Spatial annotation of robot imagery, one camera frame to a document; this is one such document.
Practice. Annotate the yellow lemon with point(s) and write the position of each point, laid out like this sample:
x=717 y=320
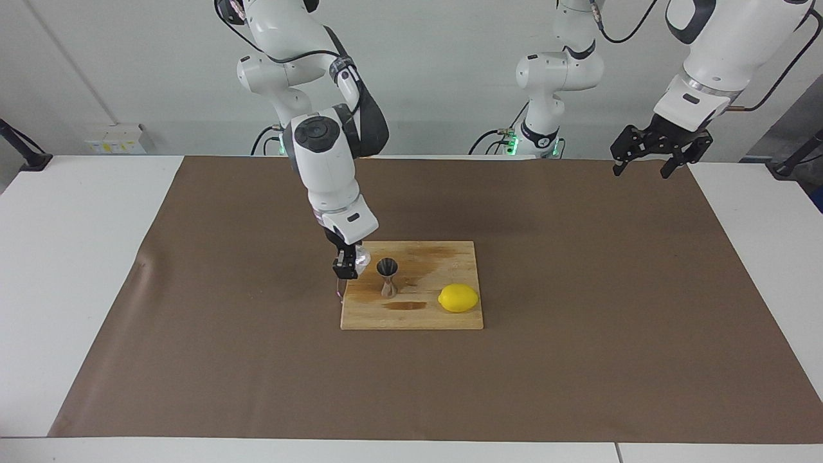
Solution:
x=458 y=298

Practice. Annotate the brown paper table mat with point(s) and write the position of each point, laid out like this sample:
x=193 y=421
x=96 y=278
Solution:
x=411 y=386

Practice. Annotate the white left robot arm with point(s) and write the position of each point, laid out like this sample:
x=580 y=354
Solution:
x=726 y=51

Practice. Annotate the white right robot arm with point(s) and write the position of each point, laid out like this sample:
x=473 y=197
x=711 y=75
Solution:
x=328 y=161

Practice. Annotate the black clamp stand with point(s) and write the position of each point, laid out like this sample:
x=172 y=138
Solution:
x=786 y=168
x=35 y=161

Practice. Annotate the white wall socket box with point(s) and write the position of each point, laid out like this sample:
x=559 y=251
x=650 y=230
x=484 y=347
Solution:
x=116 y=140

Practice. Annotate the clear textured glass cup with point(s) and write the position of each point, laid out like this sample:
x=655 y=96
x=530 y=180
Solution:
x=364 y=258

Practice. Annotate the wooden cutting board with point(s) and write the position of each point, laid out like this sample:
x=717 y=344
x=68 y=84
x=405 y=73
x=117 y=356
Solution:
x=424 y=315

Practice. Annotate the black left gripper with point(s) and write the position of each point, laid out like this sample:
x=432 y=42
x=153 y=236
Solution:
x=669 y=136

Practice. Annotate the steel double jigger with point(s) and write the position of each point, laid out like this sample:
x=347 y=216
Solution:
x=388 y=267

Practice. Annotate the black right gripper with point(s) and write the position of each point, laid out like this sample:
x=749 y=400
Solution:
x=341 y=249

